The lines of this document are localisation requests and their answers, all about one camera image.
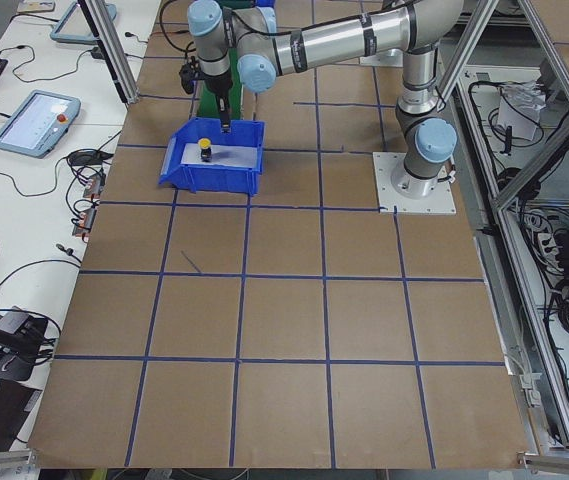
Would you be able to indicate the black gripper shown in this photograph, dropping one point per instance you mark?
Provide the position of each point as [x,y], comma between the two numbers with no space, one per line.
[219,87]

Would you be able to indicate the yellow push button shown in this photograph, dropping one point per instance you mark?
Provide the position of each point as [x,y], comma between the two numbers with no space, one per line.
[205,146]

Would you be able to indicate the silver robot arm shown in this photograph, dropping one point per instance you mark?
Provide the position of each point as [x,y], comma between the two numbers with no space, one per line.
[247,41]

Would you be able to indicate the blue left plastic bin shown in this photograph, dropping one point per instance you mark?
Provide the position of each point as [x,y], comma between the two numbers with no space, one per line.
[214,178]

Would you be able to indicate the green conveyor belt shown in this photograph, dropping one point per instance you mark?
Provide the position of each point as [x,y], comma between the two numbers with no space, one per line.
[207,103]

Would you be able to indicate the white foam pad left bin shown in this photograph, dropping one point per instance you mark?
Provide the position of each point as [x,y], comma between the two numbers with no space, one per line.
[222,155]

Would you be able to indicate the near teach pendant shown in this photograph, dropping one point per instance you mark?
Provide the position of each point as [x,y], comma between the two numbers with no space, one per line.
[39,123]

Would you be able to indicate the teach pendant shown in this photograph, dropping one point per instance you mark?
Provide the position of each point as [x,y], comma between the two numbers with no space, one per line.
[39,123]
[73,28]

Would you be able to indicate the far teach pendant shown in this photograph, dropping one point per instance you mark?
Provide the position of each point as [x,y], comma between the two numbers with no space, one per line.
[73,28]

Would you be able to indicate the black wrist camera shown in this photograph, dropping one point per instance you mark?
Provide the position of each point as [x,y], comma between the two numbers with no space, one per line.
[189,75]

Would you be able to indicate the aluminium frame post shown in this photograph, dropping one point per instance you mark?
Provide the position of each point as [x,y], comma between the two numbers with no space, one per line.
[103,29]

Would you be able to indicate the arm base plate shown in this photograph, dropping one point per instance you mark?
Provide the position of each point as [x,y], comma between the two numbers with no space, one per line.
[392,58]
[400,193]

